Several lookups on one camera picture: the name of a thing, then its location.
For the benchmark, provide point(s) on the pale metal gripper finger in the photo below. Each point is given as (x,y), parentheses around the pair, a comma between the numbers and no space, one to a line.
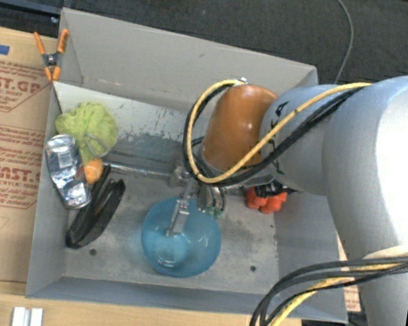
(178,176)
(179,219)

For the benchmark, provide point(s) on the clear blue bowl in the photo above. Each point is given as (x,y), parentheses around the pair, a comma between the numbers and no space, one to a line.
(198,249)

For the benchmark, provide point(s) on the orange lumpy toy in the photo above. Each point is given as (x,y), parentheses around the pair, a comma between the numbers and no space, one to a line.
(264,203)

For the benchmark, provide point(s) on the small orange fruit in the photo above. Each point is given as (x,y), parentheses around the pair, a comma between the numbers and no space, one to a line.
(93,171)

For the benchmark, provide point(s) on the lime green cloth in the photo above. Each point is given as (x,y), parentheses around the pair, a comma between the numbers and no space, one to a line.
(88,121)

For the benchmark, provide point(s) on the clear plastic bottle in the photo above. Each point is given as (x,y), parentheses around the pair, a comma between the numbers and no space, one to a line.
(63,167)

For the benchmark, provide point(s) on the grey metal bin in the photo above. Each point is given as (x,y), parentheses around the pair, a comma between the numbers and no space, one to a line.
(136,59)

